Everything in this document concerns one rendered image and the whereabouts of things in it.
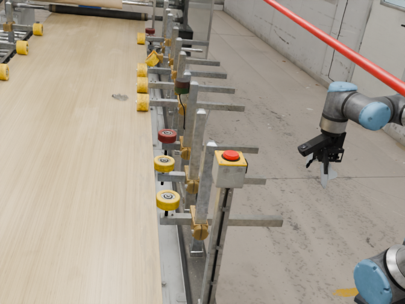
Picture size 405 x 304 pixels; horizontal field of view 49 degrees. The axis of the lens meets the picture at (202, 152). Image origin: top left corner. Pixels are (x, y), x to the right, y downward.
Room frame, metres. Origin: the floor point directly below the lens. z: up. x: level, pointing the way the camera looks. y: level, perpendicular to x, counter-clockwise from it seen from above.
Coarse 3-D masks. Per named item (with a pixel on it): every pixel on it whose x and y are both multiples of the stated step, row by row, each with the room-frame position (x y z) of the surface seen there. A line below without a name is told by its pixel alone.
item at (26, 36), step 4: (28, 32) 3.36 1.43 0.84; (32, 32) 3.45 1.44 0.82; (24, 36) 3.23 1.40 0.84; (28, 36) 3.34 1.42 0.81; (24, 40) 3.22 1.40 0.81; (8, 52) 2.79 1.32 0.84; (12, 52) 2.86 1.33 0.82; (16, 52) 2.94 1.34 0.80; (4, 56) 2.71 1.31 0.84; (8, 56) 2.74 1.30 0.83; (12, 56) 2.84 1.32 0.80; (0, 60) 2.62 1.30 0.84; (4, 60) 2.64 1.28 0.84; (8, 60) 2.74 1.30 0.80
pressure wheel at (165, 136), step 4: (160, 132) 1.75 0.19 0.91; (164, 132) 1.76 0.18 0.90; (168, 132) 1.75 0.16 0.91; (172, 132) 1.77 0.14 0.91; (160, 136) 1.73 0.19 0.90; (164, 136) 1.72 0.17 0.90; (168, 136) 1.72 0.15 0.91; (172, 136) 1.73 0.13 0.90; (176, 136) 1.75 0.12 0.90; (160, 140) 1.73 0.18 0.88; (164, 140) 1.72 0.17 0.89; (168, 140) 1.72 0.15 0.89; (172, 140) 1.73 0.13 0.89
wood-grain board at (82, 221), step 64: (64, 64) 2.52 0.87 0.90; (128, 64) 2.69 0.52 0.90; (0, 128) 1.60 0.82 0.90; (64, 128) 1.68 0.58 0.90; (128, 128) 1.76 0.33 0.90; (0, 192) 1.16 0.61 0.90; (64, 192) 1.21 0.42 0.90; (128, 192) 1.26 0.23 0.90; (0, 256) 0.88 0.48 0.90; (64, 256) 0.91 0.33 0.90; (128, 256) 0.95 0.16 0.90
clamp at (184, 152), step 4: (180, 136) 1.81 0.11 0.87; (180, 140) 1.78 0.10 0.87; (180, 144) 1.75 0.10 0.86; (180, 148) 1.74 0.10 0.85; (184, 148) 1.71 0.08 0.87; (188, 148) 1.70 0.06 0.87; (180, 152) 1.70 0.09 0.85; (184, 152) 1.69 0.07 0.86; (188, 152) 1.69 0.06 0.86; (184, 156) 1.69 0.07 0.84; (188, 156) 1.69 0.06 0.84
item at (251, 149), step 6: (162, 144) 1.74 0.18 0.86; (168, 144) 1.74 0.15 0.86; (174, 144) 1.75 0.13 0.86; (222, 144) 1.81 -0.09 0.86; (228, 144) 1.82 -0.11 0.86; (234, 144) 1.83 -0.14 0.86; (240, 144) 1.84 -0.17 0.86; (222, 150) 1.79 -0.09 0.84; (234, 150) 1.80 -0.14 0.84; (240, 150) 1.81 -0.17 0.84; (246, 150) 1.81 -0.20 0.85; (252, 150) 1.82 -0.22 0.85; (258, 150) 1.82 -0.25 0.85
